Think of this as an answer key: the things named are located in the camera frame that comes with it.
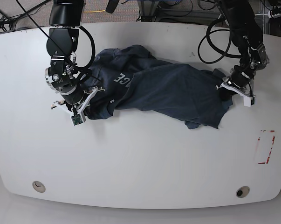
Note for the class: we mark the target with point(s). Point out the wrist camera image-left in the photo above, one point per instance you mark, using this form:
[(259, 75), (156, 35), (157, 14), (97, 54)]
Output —
[(78, 119)]

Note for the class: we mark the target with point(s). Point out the aluminium frame base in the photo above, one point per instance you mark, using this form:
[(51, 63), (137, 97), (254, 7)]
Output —
[(148, 10)]

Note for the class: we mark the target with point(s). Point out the left table cable grommet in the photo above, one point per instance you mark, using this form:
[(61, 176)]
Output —
[(38, 186)]

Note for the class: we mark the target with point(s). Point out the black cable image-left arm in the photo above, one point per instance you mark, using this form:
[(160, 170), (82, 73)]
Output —
[(34, 53)]

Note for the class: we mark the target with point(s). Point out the black cylinder on floor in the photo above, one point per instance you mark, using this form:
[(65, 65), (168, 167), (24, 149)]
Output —
[(111, 6)]

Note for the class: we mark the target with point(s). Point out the dark blue T-shirt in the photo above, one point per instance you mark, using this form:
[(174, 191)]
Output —
[(132, 78)]

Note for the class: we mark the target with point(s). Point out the white power strip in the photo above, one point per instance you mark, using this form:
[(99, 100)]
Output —
[(275, 12)]

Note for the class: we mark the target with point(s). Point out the table cable grommet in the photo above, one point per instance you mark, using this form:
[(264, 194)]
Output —
[(242, 191), (38, 186)]

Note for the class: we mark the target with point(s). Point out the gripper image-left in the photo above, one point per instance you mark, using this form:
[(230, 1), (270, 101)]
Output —
[(73, 97)]

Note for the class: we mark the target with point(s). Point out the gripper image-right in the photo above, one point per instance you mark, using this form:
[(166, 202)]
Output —
[(240, 78)]

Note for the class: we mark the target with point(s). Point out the black tripod stand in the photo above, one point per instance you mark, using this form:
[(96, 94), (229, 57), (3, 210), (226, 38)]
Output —
[(9, 23)]

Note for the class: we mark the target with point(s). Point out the right table cable grommet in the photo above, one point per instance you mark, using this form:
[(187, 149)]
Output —
[(242, 191)]

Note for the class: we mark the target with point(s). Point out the red tape rectangle marking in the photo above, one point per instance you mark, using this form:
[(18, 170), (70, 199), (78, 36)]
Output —
[(264, 146)]

